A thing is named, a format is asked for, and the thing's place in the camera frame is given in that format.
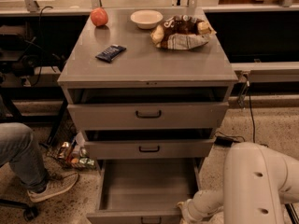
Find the blue snack bar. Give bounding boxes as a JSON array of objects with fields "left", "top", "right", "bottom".
[{"left": 96, "top": 45, "right": 126, "bottom": 63}]

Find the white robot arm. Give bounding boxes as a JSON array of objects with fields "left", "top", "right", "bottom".
[{"left": 178, "top": 142, "right": 299, "bottom": 224}]

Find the white bowl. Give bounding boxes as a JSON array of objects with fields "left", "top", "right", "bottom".
[{"left": 131, "top": 10, "right": 163, "bottom": 29}]

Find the grey metal drawer cabinet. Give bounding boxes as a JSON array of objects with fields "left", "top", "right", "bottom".
[{"left": 57, "top": 7, "right": 239, "bottom": 185}]

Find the grey middle drawer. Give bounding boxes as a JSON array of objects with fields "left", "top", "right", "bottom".
[{"left": 84, "top": 139, "right": 212, "bottom": 160}]

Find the grey bottom drawer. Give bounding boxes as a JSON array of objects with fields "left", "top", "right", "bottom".
[{"left": 87, "top": 158, "right": 199, "bottom": 224}]

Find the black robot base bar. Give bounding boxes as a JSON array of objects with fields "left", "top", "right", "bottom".
[{"left": 285, "top": 203, "right": 299, "bottom": 224}]

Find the person leg in jeans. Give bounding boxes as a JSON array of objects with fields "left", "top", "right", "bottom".
[{"left": 0, "top": 122, "right": 48, "bottom": 193}]

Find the red apple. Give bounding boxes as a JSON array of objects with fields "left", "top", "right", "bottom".
[{"left": 90, "top": 7, "right": 108, "bottom": 27}]

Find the wire basket with cans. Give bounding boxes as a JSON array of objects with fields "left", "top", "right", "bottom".
[{"left": 46, "top": 122, "right": 95, "bottom": 170}]

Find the black floor cable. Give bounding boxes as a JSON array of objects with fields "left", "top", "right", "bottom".
[{"left": 214, "top": 77, "right": 269, "bottom": 147}]

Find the black office chair base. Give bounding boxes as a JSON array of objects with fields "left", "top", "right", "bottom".
[{"left": 0, "top": 199, "right": 39, "bottom": 223}]

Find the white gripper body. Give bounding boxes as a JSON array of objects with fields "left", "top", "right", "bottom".
[{"left": 177, "top": 199, "right": 203, "bottom": 224}]

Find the grey drawer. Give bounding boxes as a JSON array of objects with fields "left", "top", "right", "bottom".
[
  {"left": 67, "top": 103, "right": 228, "bottom": 131},
  {"left": 84, "top": 139, "right": 212, "bottom": 160},
  {"left": 87, "top": 158, "right": 199, "bottom": 224}
]

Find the black power adapter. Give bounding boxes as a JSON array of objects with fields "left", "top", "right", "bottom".
[{"left": 214, "top": 136, "right": 234, "bottom": 147}]

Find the grey sneaker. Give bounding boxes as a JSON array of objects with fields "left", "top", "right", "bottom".
[{"left": 27, "top": 171, "right": 78, "bottom": 203}]

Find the grey top drawer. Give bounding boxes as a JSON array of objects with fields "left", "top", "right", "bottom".
[{"left": 67, "top": 103, "right": 228, "bottom": 131}]

